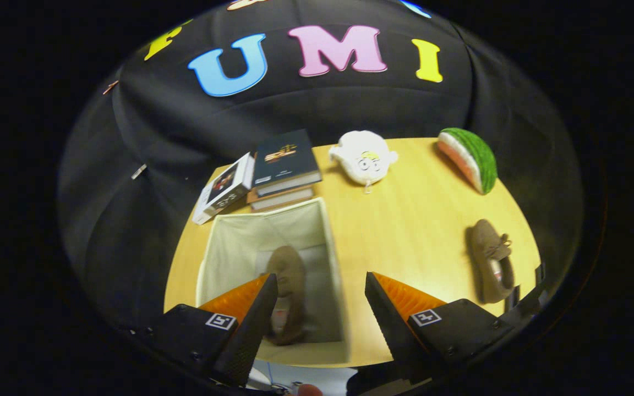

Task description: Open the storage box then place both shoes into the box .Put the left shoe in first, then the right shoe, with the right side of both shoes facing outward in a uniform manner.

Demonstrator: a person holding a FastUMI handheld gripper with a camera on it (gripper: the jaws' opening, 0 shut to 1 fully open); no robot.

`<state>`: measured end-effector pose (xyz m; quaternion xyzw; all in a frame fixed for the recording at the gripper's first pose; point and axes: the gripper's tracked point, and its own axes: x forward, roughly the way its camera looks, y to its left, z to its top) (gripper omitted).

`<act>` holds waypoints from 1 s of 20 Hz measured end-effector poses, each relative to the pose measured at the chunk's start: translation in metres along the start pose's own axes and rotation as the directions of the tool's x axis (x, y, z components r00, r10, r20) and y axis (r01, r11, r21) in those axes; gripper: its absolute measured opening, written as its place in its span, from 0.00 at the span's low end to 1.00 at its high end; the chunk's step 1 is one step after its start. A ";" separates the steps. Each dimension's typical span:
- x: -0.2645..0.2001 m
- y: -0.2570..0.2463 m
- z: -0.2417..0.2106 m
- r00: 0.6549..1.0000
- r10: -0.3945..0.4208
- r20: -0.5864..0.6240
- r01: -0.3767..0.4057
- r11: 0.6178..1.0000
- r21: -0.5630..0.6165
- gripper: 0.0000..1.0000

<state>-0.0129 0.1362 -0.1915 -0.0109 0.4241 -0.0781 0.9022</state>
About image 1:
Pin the cream fabric storage box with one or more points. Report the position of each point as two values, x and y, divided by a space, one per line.
240 242

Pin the white plush toy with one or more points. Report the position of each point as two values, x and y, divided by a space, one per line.
364 157

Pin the watermelon slice plush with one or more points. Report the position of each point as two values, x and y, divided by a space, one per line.
474 157

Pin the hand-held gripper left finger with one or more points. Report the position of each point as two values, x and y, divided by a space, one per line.
253 324

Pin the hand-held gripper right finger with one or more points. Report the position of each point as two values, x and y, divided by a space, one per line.
388 324

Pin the dark blue book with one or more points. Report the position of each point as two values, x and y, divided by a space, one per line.
284 159

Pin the brown suede shoe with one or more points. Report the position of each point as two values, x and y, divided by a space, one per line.
289 275
487 258

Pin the silver clip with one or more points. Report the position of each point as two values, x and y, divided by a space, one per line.
138 171

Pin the white portrait book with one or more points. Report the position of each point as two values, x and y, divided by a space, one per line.
223 187

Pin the red clip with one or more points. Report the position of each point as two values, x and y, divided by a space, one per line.
110 87

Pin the black metal bracket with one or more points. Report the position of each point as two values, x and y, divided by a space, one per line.
526 305

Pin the brown cover book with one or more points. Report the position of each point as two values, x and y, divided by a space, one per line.
284 205
281 197

